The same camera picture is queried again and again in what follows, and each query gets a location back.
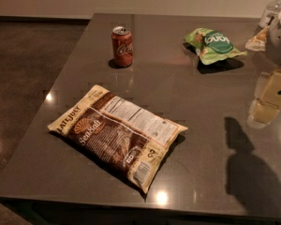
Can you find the red coke can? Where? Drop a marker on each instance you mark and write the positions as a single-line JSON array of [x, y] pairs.
[[121, 39]]

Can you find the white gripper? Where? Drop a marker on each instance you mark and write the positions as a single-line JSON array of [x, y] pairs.
[[280, 42]]

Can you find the brown sea salt chip bag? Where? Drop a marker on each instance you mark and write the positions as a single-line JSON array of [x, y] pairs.
[[118, 133]]

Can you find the clear plastic water bottle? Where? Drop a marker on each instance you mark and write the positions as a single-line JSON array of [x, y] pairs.
[[272, 10]]

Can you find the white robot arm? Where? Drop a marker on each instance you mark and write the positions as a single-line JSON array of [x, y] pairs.
[[268, 40]]

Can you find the green rice chip bag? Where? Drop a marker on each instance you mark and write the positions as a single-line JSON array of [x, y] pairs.
[[211, 46]]

